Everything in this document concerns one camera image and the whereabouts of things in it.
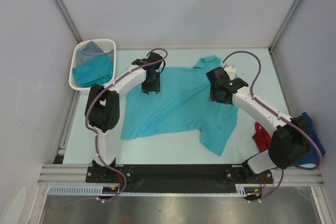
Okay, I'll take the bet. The light teal polo shirt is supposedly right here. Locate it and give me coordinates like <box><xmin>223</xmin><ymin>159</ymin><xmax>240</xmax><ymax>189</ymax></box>
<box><xmin>121</xmin><ymin>56</ymin><xmax>238</xmax><ymax>156</ymax></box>

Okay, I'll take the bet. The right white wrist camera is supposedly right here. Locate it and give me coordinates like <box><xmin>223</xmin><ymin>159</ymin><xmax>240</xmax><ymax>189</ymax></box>
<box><xmin>221</xmin><ymin>63</ymin><xmax>236</xmax><ymax>80</ymax></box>

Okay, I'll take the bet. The teal shirt in basket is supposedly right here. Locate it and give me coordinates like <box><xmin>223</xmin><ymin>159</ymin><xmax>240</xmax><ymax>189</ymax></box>
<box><xmin>72</xmin><ymin>55</ymin><xmax>114</xmax><ymax>88</ymax></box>

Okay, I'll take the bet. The grey shirt in basket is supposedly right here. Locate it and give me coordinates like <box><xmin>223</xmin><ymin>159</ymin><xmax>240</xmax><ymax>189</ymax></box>
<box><xmin>76</xmin><ymin>41</ymin><xmax>104</xmax><ymax>67</ymax></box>

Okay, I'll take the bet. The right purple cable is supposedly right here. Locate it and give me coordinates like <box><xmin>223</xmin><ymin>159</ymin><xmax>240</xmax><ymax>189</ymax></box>
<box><xmin>221</xmin><ymin>50</ymin><xmax>324</xmax><ymax>204</ymax></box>

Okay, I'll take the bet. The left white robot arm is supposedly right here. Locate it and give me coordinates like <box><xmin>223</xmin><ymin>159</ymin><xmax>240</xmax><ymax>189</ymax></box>
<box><xmin>85</xmin><ymin>48</ymin><xmax>168</xmax><ymax>182</ymax></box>

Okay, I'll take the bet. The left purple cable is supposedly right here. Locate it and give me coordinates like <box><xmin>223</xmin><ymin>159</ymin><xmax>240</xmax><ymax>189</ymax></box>
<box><xmin>86</xmin><ymin>48</ymin><xmax>169</xmax><ymax>204</ymax></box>

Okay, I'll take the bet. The aluminium frame rail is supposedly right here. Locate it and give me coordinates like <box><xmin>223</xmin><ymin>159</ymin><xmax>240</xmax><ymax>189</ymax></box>
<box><xmin>37</xmin><ymin>164</ymin><xmax>324</xmax><ymax>186</ymax></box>

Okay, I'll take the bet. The white slotted cable duct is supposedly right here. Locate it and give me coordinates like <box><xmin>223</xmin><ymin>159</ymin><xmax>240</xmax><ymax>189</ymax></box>
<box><xmin>48</xmin><ymin>185</ymin><xmax>259</xmax><ymax>197</ymax></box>

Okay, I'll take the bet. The navy blue folded shirt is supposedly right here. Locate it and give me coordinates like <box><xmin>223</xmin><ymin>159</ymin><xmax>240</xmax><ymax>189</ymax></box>
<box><xmin>298</xmin><ymin>112</ymin><xmax>326</xmax><ymax>169</ymax></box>

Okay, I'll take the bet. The red folded shirt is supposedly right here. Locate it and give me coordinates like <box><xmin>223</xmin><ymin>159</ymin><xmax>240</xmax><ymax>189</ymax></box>
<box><xmin>253</xmin><ymin>122</ymin><xmax>272</xmax><ymax>153</ymax></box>

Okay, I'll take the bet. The white plastic laundry basket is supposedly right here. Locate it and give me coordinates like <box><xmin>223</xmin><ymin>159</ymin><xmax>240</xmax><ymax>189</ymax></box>
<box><xmin>68</xmin><ymin>39</ymin><xmax>117</xmax><ymax>93</ymax></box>

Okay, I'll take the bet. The purple cable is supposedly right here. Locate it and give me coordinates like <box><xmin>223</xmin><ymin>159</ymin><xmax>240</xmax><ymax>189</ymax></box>
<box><xmin>86</xmin><ymin>48</ymin><xmax>169</xmax><ymax>204</ymax></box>
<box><xmin>221</xmin><ymin>50</ymin><xmax>324</xmax><ymax>204</ymax></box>

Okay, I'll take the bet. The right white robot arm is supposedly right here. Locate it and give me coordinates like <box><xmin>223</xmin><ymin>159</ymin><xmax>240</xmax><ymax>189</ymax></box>
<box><xmin>206</xmin><ymin>66</ymin><xmax>311</xmax><ymax>183</ymax></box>

